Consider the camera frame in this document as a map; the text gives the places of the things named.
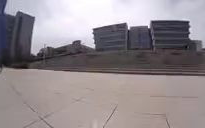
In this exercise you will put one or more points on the grassy slope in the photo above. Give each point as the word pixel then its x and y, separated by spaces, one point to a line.
pixel 130 58

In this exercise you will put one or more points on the pale stone slab plaza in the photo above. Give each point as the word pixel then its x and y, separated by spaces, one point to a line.
pixel 100 93

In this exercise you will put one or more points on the low grey building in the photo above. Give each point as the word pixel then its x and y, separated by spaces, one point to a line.
pixel 65 49

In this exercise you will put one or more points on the grey multi-storey building complex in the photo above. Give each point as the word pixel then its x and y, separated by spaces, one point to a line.
pixel 140 36

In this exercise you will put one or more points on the wide stone steps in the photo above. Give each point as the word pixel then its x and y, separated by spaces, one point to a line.
pixel 150 70

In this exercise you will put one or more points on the pole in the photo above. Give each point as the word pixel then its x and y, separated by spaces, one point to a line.
pixel 44 51

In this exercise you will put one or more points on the tall grey building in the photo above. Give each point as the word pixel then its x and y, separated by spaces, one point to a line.
pixel 19 36

